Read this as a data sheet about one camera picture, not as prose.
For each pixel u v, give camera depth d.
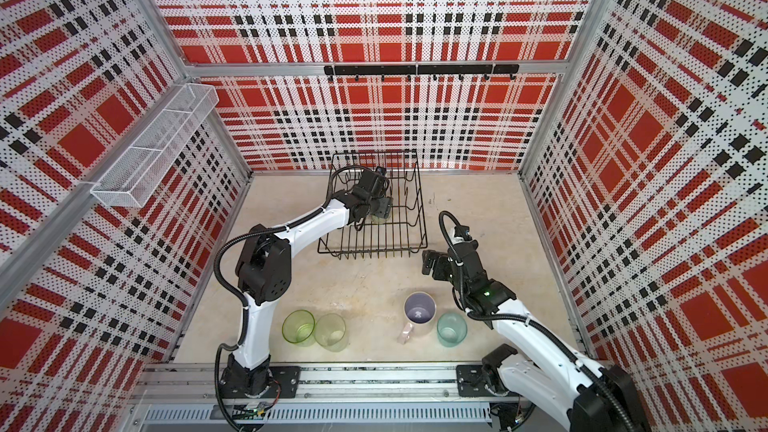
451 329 0.82
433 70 0.89
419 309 0.84
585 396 0.40
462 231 0.70
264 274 0.54
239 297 0.56
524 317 0.51
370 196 0.76
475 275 0.61
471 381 0.73
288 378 0.74
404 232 1.01
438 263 0.72
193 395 0.72
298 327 0.82
